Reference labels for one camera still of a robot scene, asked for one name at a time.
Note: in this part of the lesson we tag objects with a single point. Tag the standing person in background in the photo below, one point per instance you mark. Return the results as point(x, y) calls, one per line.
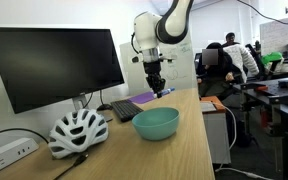
point(230, 39)

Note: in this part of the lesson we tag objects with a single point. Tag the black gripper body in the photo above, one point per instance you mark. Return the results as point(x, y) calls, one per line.
point(154, 79)

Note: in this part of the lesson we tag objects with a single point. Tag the white power strip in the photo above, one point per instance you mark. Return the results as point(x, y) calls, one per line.
point(16, 150)

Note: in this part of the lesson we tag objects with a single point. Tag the black computer mouse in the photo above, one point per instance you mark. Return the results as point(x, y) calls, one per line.
point(104, 107)

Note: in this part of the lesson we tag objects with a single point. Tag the teal bowl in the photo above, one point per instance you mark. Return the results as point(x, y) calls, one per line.
point(157, 123)

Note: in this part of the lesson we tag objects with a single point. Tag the seated person in black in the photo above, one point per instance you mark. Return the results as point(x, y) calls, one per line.
point(216, 72)

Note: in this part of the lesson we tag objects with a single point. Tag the blue and white marker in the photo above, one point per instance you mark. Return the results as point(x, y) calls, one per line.
point(167, 91)

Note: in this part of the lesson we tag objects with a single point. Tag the white puffer jacket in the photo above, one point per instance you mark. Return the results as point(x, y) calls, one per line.
point(241, 58)

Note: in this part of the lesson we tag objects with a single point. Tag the white bicycle helmet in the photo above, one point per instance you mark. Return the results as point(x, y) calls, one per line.
point(76, 131)

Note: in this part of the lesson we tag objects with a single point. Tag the purple mouse pad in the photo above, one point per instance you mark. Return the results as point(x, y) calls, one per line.
point(143, 98)

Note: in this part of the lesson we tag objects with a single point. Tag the green object on desk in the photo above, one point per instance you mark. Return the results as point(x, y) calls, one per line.
point(274, 56)

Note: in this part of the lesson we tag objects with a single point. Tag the black computer monitor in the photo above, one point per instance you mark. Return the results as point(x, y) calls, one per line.
point(42, 66)

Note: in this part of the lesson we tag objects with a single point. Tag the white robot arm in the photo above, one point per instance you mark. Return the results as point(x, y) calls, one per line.
point(150, 30)

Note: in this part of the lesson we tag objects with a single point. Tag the white cabinet with orange top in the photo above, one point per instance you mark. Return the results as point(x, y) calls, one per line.
point(214, 115)

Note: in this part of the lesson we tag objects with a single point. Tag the glass whiteboard divider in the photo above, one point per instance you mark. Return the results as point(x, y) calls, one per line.
point(178, 69)

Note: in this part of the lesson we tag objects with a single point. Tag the black keyboard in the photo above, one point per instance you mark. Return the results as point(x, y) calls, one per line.
point(125, 110)

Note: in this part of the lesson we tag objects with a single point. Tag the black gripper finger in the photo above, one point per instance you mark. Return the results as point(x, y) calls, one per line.
point(161, 92)
point(155, 91)

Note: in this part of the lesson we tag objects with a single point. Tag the black optical bench table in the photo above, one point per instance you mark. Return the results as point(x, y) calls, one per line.
point(272, 94)

